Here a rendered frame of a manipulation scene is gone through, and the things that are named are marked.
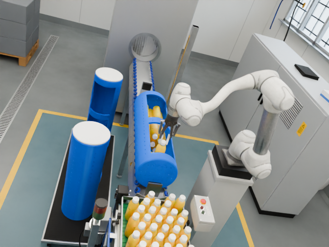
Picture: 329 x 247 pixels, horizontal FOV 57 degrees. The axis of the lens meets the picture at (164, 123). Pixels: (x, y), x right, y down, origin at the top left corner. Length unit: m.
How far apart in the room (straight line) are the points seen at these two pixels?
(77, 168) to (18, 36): 3.05
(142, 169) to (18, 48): 3.57
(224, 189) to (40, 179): 1.86
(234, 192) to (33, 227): 1.76
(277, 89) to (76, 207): 1.83
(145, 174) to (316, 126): 1.80
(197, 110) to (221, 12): 5.47
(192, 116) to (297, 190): 2.32
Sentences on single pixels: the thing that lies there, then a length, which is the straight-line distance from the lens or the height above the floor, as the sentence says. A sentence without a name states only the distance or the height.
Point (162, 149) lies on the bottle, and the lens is 2.01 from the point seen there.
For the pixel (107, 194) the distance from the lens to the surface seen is 3.11.
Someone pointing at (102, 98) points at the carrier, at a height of 0.65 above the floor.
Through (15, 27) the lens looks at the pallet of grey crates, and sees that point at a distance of 5.05.
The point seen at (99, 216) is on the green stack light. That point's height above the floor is 1.19.
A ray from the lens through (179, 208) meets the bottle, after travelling 2.03.
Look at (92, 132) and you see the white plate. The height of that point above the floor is 1.04.
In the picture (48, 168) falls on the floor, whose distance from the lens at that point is 3.48.
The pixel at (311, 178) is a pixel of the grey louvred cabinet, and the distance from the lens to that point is 3.66.
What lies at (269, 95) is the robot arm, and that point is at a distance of 1.88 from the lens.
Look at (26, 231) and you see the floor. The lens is 3.01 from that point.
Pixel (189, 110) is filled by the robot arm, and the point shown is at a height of 1.68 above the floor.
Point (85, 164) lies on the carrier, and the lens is 2.37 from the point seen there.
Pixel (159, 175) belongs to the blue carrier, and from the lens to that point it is 2.06.
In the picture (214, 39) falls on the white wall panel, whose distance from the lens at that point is 7.19.
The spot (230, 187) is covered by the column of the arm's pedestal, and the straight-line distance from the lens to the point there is 2.53.
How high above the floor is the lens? 2.49
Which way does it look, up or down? 33 degrees down
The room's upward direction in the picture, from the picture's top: 19 degrees clockwise
